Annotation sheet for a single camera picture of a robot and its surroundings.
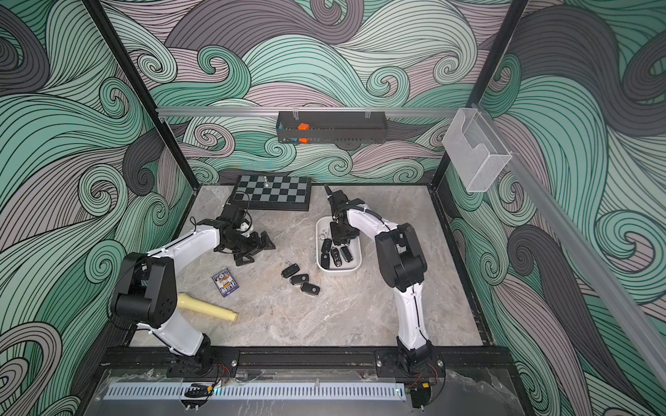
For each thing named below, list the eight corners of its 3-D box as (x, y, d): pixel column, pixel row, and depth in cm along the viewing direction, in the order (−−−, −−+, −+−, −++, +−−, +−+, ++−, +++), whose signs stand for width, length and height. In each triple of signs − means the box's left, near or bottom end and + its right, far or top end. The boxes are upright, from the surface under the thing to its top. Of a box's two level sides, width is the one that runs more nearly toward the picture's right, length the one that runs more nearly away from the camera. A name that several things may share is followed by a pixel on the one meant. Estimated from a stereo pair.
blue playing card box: (224, 298, 88) (222, 295, 86) (212, 279, 92) (210, 277, 91) (239, 287, 90) (238, 284, 89) (227, 269, 95) (226, 267, 93)
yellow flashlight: (175, 305, 86) (172, 302, 85) (183, 294, 89) (180, 292, 87) (233, 327, 82) (230, 324, 80) (239, 315, 84) (237, 312, 82)
